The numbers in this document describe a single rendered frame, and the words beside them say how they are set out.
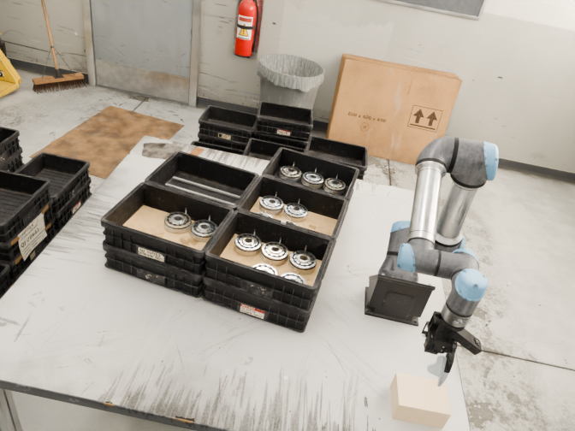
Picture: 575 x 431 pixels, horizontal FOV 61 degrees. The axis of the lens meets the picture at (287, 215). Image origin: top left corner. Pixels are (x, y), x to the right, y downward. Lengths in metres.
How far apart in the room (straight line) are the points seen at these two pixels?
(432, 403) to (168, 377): 0.82
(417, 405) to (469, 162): 0.76
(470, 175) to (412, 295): 0.50
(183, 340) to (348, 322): 0.60
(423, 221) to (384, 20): 3.25
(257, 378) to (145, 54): 3.83
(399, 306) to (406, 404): 0.41
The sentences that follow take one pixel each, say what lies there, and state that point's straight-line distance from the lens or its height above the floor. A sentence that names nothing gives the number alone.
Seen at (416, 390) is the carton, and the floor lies 0.78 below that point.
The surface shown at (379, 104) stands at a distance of 4.54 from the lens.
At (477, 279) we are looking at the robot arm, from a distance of 1.34.
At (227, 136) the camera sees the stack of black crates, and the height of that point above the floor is 0.40.
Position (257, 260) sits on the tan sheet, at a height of 0.83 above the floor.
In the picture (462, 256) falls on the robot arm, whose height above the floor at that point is 1.24.
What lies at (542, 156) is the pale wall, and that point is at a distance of 5.26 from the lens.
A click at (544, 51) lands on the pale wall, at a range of 4.86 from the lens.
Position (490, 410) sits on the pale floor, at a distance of 2.82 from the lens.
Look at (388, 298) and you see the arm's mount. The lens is 1.87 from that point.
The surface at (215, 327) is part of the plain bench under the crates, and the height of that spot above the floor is 0.70.
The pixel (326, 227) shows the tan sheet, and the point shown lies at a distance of 2.07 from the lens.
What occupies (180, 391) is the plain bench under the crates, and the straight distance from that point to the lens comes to 1.61.
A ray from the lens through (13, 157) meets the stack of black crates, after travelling 3.17.
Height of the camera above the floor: 2.03
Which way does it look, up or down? 35 degrees down
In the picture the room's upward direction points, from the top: 11 degrees clockwise
